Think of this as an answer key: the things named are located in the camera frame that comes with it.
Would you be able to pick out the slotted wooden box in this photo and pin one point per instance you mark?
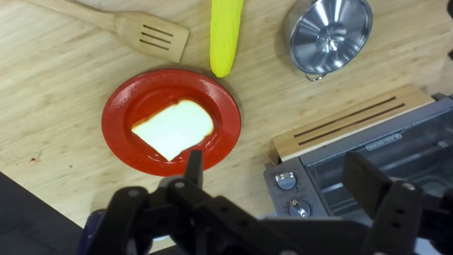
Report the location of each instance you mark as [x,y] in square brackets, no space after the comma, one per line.
[349,118]

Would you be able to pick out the dark blue water bottle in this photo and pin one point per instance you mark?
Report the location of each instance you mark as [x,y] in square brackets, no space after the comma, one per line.
[91,232]

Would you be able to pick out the small steel pot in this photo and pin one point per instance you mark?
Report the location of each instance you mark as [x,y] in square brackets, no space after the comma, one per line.
[328,36]

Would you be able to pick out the grey toaster oven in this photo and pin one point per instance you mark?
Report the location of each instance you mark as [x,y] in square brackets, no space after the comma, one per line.
[330,179]

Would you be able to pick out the white bread slice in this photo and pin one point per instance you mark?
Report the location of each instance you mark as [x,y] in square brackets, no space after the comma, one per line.
[175,128]

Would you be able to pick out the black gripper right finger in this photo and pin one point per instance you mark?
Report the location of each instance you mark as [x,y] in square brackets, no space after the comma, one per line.
[401,213]

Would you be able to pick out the wooden slotted spatula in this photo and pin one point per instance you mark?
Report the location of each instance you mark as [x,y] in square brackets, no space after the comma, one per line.
[142,33]

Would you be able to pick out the red plate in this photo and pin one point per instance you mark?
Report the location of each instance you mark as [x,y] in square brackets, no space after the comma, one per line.
[128,142]

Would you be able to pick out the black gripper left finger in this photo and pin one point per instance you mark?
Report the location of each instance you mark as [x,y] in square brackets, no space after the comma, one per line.
[142,213]

